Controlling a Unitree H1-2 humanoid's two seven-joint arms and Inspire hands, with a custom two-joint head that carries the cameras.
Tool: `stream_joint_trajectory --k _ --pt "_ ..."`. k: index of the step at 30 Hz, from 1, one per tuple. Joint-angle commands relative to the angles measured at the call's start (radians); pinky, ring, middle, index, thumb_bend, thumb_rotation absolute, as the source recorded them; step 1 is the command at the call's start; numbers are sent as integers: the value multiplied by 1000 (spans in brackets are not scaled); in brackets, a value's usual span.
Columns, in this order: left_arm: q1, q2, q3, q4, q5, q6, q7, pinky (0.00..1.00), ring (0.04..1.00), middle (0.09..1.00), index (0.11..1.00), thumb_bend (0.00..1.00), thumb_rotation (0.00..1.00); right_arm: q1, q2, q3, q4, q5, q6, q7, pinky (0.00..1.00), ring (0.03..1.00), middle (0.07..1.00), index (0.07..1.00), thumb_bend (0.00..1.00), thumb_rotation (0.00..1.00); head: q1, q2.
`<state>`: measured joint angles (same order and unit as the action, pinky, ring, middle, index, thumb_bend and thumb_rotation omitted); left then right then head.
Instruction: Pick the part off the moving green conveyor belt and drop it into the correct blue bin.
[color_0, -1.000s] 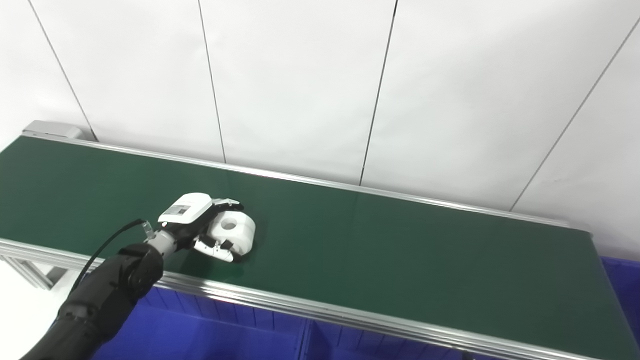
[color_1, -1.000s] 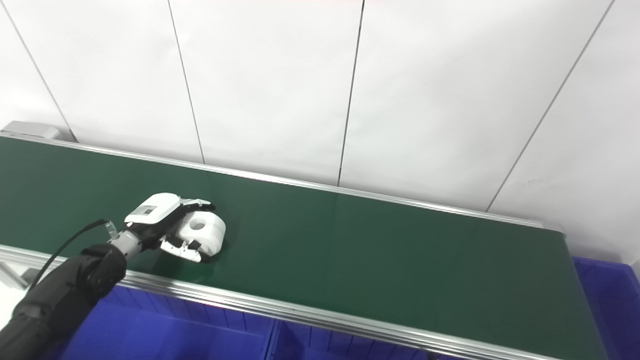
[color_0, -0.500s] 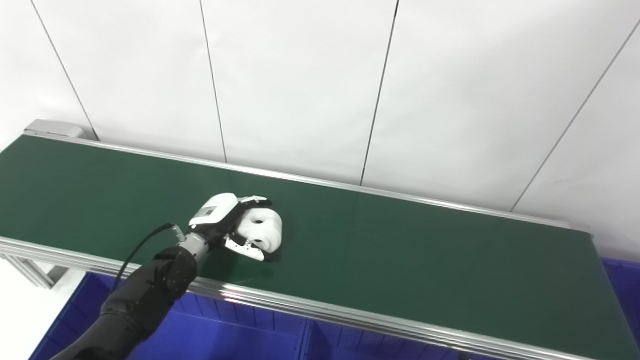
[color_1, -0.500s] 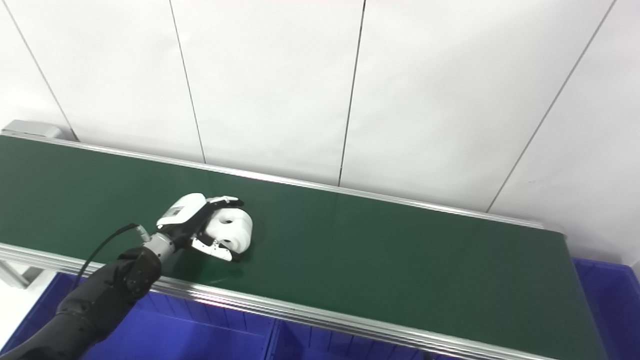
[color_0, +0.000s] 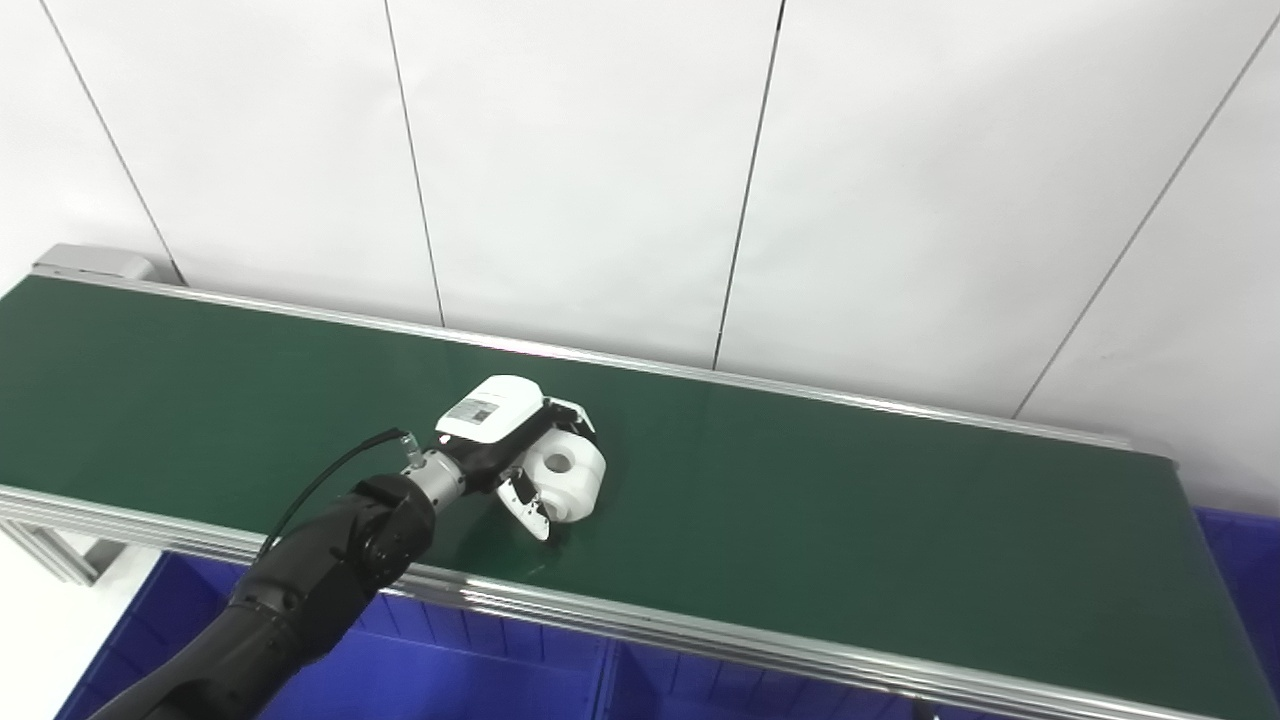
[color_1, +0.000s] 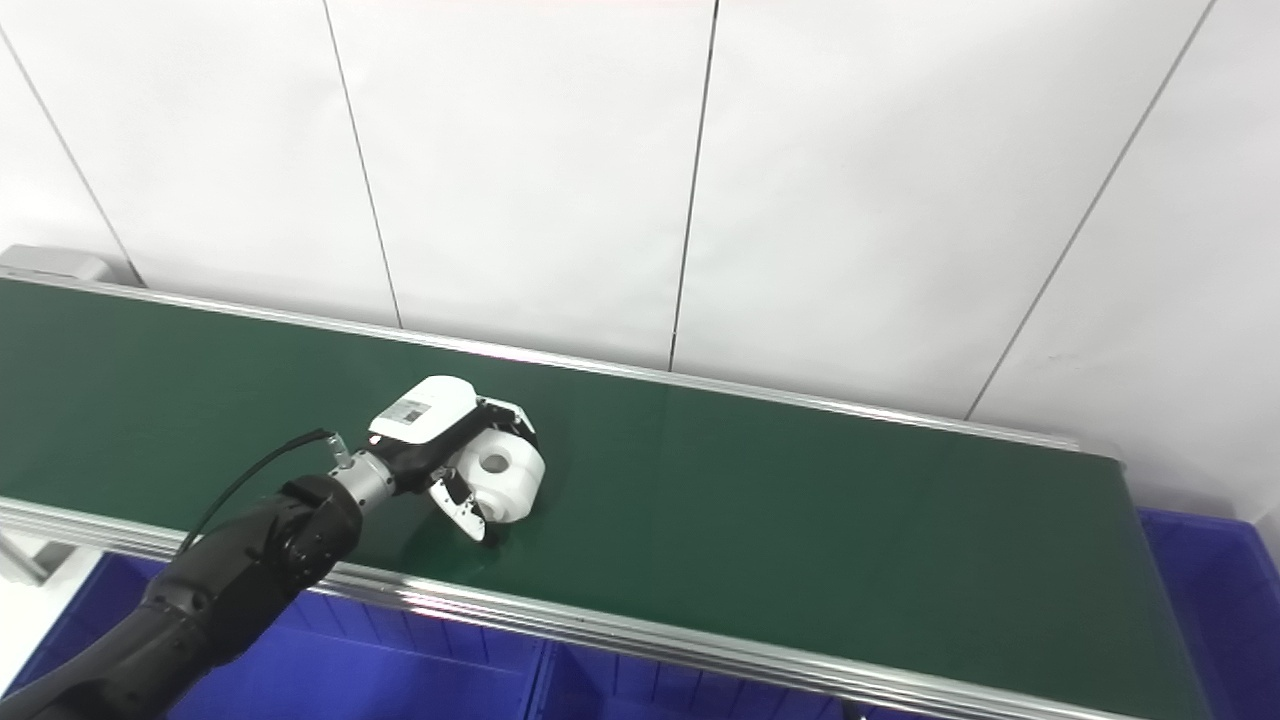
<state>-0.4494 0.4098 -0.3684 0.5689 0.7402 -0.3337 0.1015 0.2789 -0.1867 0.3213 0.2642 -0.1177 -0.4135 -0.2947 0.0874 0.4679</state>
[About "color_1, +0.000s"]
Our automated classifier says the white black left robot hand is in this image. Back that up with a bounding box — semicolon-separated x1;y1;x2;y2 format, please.
368;375;542;544

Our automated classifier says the white round plastic part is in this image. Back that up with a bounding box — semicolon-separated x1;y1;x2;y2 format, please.
455;425;548;525

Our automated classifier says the blue plastic bin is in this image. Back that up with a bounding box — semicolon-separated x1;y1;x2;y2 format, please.
1135;507;1280;720
530;640;851;720
0;553;548;720

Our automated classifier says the green conveyor belt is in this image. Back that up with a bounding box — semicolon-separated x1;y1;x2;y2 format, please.
0;278;1212;720
0;268;1217;720

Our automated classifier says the grey conveyor end housing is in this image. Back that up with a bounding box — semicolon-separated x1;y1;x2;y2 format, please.
0;245;114;287

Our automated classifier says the grey conveyor support leg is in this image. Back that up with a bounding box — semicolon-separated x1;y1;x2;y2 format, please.
0;530;51;587

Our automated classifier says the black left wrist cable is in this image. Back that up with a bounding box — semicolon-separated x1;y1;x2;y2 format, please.
177;428;352;557

